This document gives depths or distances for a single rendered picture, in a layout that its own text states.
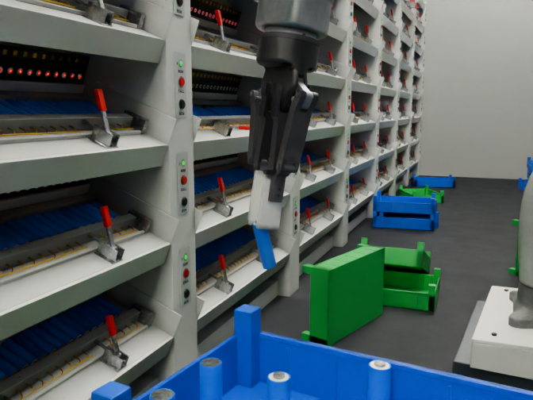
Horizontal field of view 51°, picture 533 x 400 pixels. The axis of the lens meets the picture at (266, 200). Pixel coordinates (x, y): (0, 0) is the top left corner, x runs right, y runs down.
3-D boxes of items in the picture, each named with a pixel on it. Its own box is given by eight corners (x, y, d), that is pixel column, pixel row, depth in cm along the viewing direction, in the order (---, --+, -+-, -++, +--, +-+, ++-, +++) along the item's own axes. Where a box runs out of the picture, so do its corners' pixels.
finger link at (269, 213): (283, 174, 69) (286, 175, 69) (276, 228, 70) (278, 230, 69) (262, 171, 68) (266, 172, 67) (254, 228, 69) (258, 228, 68)
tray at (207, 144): (285, 144, 170) (297, 116, 167) (185, 162, 114) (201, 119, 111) (230, 119, 175) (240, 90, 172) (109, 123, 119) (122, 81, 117)
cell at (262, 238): (276, 261, 73) (265, 217, 70) (276, 267, 71) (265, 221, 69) (262, 264, 73) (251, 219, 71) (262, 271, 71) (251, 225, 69)
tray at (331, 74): (342, 89, 231) (355, 57, 227) (295, 82, 175) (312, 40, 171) (299, 71, 236) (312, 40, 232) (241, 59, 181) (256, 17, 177)
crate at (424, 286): (439, 291, 182) (440, 267, 181) (434, 312, 163) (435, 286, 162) (350, 281, 193) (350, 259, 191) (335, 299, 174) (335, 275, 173)
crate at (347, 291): (382, 313, 162) (358, 308, 167) (385, 247, 159) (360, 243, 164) (327, 348, 139) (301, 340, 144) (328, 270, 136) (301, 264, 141)
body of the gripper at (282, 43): (335, 39, 66) (323, 117, 67) (297, 44, 73) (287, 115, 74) (281, 25, 62) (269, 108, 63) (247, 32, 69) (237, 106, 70)
